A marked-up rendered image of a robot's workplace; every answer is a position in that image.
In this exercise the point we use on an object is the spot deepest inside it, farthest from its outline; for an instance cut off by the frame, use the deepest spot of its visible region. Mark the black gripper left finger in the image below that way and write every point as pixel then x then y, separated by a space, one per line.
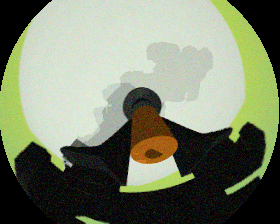
pixel 112 156

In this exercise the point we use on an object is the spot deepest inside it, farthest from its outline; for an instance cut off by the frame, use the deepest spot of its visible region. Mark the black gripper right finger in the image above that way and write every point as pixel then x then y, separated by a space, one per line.
pixel 193 146

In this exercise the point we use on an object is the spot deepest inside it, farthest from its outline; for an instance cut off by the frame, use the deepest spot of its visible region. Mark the orange-brown cylinder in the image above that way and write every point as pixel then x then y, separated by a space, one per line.
pixel 151 140

